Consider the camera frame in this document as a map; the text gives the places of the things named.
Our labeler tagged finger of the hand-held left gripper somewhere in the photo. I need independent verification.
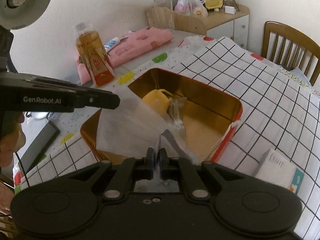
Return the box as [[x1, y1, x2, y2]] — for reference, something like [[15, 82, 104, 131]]
[[75, 89, 121, 110]]

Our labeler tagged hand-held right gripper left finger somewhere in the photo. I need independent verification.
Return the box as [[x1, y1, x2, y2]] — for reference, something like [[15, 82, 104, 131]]
[[52, 147, 155, 201]]

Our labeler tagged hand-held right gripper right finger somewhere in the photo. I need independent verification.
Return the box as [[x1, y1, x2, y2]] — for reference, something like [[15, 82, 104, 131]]
[[159, 147, 260, 201]]

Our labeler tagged clear plastic bag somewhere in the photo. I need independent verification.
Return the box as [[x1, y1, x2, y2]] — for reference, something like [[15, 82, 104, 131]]
[[156, 120, 198, 165]]

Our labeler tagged frosted white plastic bag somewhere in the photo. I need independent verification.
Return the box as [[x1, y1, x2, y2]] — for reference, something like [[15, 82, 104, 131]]
[[96, 97, 175, 163]]

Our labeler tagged red tin box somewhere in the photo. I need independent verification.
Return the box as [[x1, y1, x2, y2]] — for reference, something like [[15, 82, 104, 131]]
[[80, 67, 243, 165]]

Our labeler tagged person's left hand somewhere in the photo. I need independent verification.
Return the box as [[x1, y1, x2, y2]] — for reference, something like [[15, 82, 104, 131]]
[[0, 112, 25, 168]]

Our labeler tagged black phone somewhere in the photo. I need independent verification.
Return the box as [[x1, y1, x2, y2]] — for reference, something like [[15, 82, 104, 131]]
[[18, 120, 61, 174]]

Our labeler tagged bottle of orange liquid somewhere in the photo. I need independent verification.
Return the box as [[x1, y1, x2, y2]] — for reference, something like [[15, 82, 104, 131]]
[[75, 23, 116, 87]]

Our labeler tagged white and blue tube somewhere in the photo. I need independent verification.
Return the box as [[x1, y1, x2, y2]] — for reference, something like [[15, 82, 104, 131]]
[[104, 37, 120, 52]]

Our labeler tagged pink printed cloth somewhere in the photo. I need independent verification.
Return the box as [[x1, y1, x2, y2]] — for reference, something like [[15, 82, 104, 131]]
[[76, 27, 174, 84]]

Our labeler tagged white booklet with teal strip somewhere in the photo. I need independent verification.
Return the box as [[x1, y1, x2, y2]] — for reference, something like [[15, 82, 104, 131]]
[[254, 148, 305, 195]]

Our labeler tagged wooden slat crate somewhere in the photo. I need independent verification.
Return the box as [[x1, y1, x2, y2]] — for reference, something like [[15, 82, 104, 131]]
[[146, 5, 208, 34]]

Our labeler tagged plastic bag with pink contents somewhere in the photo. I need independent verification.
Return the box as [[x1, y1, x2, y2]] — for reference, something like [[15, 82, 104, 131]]
[[174, 0, 208, 18]]

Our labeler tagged white drawer cabinet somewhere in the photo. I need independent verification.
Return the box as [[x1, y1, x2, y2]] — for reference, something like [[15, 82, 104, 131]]
[[206, 4, 250, 49]]

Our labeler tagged light blue cloth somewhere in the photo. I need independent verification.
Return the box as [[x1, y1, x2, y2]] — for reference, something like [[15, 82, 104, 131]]
[[276, 65, 313, 87]]

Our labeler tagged wooden chair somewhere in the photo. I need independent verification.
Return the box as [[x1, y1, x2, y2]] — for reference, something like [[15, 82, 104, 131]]
[[260, 21, 320, 87]]

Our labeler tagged black cable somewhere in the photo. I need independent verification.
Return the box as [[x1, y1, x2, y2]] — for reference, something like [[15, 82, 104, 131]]
[[14, 150, 32, 188]]

